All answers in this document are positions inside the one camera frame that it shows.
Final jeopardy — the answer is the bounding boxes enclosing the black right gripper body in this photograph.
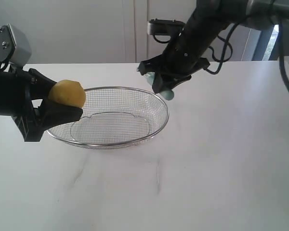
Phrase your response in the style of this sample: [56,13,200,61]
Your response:
[162,24,210,75]

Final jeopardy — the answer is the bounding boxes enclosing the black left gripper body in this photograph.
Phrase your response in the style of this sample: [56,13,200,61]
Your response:
[0,65,44,142]

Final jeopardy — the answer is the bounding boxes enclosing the teal handled peeler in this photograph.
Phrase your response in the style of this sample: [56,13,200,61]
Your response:
[144,72,174,101]

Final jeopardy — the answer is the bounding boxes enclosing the yellow lemon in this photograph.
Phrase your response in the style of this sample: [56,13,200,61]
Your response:
[48,80,86,108]

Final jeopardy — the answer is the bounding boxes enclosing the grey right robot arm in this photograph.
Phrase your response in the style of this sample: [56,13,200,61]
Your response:
[137,0,289,93]

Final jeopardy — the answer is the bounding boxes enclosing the white cabinet doors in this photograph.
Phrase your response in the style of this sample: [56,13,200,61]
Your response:
[0,0,273,64]

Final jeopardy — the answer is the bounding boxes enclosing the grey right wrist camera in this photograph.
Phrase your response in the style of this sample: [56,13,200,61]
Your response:
[147,19,185,36]

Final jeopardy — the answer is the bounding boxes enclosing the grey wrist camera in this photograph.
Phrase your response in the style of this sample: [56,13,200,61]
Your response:
[147,19,185,36]
[0,24,32,67]

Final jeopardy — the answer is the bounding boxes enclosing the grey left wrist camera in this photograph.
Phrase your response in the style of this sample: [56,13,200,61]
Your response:
[0,24,32,67]

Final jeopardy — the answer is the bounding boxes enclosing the dark right arm cable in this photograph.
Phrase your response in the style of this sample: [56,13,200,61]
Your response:
[153,14,289,106]

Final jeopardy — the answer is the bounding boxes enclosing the metal wire mesh basket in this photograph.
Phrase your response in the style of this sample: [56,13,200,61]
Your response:
[47,86,169,149]

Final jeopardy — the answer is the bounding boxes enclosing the dark window frame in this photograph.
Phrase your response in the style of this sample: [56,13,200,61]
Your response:
[252,22,289,61]

